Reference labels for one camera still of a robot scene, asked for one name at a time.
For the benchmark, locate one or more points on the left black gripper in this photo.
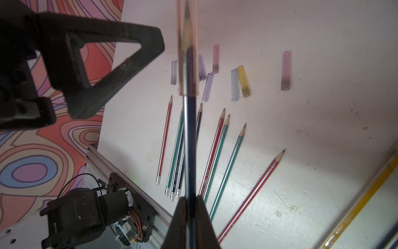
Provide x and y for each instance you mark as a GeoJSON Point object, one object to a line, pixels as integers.
{"type": "Point", "coordinates": [60, 37]}

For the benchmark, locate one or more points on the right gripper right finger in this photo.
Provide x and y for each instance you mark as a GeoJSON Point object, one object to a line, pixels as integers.
{"type": "Point", "coordinates": [205, 235]}

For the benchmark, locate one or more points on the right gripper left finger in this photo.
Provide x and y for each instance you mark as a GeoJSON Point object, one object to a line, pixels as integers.
{"type": "Point", "coordinates": [176, 235]}

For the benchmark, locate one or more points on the dark blue pencil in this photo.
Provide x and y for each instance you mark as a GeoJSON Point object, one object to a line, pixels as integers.
{"type": "Point", "coordinates": [177, 169]}
{"type": "Point", "coordinates": [180, 173]}

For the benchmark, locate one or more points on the green pencil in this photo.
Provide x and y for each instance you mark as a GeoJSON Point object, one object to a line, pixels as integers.
{"type": "Point", "coordinates": [175, 153]}
{"type": "Point", "coordinates": [227, 172]}
{"type": "Point", "coordinates": [217, 156]}

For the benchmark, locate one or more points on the clear grey pencil cap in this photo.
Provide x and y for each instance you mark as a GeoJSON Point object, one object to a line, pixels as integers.
{"type": "Point", "coordinates": [174, 73]}

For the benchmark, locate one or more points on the purple transparent pencil cap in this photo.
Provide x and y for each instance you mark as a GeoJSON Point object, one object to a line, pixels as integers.
{"type": "Point", "coordinates": [202, 70]}

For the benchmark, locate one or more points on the orange transparent pencil cap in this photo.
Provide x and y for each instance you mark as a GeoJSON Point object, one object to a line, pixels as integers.
{"type": "Point", "coordinates": [187, 40]}

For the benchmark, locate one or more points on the lilac transparent pencil cap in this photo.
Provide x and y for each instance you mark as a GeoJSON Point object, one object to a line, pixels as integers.
{"type": "Point", "coordinates": [208, 86]}

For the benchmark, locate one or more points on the pink transparent pencil cap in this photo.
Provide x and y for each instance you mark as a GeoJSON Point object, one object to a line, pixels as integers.
{"type": "Point", "coordinates": [216, 59]}

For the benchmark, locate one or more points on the pale blue pencil cap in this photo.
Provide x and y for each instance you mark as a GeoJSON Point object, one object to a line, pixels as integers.
{"type": "Point", "coordinates": [235, 85]}

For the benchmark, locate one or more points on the yellow transparent pencil cap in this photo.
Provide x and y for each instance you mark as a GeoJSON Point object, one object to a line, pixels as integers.
{"type": "Point", "coordinates": [243, 80]}

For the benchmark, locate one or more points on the bundle of coloured pencils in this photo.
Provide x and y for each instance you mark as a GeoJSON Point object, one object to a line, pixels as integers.
{"type": "Point", "coordinates": [268, 172]}

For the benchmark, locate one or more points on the black pencil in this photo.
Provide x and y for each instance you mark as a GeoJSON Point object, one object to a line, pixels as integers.
{"type": "Point", "coordinates": [390, 240]}

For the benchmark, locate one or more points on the yellow pencil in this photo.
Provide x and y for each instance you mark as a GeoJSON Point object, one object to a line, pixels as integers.
{"type": "Point", "coordinates": [360, 201]}

